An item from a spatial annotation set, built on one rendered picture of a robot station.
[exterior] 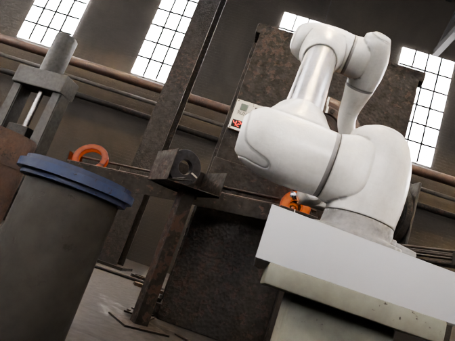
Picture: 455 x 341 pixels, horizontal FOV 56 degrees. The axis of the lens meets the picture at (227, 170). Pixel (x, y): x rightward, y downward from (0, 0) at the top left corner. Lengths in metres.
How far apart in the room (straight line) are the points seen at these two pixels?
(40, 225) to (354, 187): 0.73
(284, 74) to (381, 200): 1.70
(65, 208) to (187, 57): 4.33
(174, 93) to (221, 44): 4.51
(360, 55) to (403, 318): 0.89
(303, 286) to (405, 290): 0.18
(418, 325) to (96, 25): 9.69
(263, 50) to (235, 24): 7.18
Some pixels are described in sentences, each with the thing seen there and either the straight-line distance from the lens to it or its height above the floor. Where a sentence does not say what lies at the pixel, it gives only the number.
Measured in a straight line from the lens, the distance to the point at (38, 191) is 1.14.
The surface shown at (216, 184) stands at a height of 0.67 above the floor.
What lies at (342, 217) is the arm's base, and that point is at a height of 0.49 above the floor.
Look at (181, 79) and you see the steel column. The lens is 5.19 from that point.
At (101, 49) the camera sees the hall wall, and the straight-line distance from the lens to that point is 9.82.
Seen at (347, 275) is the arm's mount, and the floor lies 0.37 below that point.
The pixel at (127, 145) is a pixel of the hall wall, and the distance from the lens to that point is 8.81.
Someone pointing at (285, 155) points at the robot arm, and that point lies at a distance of 0.91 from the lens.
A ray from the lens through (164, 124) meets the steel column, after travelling 4.99.
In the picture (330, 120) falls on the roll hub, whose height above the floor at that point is 1.19.
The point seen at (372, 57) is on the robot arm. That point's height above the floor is 1.10.
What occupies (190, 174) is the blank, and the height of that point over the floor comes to 0.65.
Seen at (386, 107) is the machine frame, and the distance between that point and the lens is 2.59.
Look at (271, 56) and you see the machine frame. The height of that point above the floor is 1.56.
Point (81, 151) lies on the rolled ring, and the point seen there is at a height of 0.66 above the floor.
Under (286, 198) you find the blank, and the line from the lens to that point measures 2.16.
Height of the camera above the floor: 0.30
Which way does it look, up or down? 13 degrees up
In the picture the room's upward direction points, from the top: 19 degrees clockwise
